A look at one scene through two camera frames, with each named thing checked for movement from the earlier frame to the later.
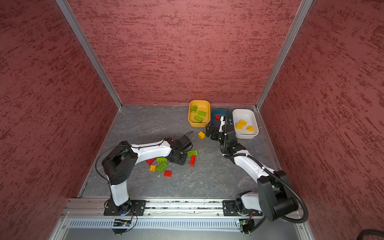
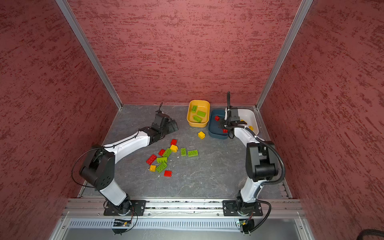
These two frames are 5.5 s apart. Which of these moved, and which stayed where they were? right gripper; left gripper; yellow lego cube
Moved: left gripper; right gripper
Stayed: yellow lego cube
